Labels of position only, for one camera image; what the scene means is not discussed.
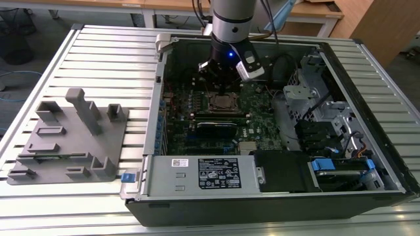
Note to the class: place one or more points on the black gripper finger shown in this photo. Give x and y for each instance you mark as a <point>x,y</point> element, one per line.
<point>214,73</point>
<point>231,78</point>

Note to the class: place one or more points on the metal locking lever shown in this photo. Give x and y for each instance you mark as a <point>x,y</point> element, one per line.
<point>207,89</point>

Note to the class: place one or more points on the silver CPU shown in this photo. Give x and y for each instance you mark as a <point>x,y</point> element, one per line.
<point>223,103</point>

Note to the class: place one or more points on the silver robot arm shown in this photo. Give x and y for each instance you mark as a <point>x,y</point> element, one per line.
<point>230,22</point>

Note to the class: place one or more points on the silver drive cage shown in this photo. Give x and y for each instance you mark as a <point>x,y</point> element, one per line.
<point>297,93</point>

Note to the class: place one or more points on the graphics card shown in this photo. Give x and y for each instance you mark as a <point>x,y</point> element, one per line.
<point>217,130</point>

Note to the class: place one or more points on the green motherboard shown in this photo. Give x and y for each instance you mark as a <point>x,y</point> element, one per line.
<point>266,137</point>

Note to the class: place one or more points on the silver heat sink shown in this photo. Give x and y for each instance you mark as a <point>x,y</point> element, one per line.
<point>247,146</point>

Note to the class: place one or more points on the wooden desk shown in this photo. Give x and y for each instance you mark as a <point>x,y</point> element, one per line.
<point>66,3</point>
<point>311,13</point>

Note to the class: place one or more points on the silver disk bay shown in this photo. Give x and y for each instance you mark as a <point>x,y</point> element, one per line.
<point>342,118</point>

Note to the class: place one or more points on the silver power supply unit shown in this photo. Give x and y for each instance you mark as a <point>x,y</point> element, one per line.
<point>165,177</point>

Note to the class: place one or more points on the blue disk carrier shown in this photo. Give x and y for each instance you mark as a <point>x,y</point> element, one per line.
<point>323,164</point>

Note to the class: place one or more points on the wooden cabinet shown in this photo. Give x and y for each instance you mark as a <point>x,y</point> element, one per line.
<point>378,29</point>

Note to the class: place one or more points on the blue case latch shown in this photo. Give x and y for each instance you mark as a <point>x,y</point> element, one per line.
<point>127,178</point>

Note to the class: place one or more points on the grey parts rack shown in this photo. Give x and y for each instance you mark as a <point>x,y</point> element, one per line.
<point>82,147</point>

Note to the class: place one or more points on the black PC case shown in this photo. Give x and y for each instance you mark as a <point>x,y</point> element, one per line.
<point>230,214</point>

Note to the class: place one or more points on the green RAM stick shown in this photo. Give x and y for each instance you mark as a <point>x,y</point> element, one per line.
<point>59,157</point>

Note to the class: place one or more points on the black waste bin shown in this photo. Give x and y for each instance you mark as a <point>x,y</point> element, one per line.
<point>17,49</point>

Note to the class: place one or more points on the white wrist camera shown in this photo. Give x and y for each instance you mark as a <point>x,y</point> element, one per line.
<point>251,68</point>

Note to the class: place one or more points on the black drive bracket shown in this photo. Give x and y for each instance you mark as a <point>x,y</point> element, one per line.
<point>315,137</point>

